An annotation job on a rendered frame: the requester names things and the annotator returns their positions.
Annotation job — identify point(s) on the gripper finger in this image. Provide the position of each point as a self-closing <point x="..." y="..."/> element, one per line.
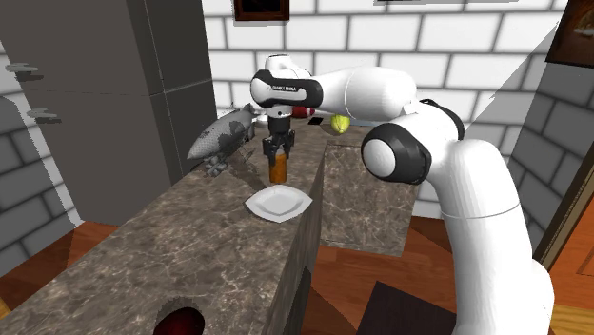
<point x="290" y="143"/>
<point x="267" y="147"/>

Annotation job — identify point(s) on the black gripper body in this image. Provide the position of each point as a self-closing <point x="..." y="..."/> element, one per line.
<point x="279" y="126"/>

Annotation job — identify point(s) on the orange bottle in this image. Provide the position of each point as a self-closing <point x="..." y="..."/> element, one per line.
<point x="278" y="170"/>

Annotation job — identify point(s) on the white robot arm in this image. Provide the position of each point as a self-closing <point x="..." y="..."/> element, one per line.
<point x="482" y="241"/>

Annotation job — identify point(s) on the red and white ball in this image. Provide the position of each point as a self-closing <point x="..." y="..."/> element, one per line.
<point x="302" y="112"/>

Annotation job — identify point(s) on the small black flat phone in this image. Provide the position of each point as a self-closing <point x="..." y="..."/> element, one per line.
<point x="316" y="120"/>

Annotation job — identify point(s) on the grey airship model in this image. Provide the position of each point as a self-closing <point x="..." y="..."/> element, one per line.
<point x="218" y="137"/>

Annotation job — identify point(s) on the yellow green fruit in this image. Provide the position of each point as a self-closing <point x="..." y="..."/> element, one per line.
<point x="340" y="124"/>

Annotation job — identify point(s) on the white plate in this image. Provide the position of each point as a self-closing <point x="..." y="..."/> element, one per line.
<point x="278" y="204"/>

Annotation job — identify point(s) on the grey refrigerator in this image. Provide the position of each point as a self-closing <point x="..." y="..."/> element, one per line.
<point x="102" y="116"/>

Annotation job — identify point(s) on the dark red round object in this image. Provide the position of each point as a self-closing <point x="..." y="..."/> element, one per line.
<point x="181" y="322"/>

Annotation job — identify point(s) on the brown wooden door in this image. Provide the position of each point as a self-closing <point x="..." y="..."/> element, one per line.
<point x="573" y="222"/>

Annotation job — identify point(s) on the dark framed wall picture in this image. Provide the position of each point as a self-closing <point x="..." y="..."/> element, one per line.
<point x="261" y="9"/>

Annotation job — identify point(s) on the brown framed wall picture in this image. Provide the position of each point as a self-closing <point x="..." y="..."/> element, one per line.
<point x="574" y="37"/>

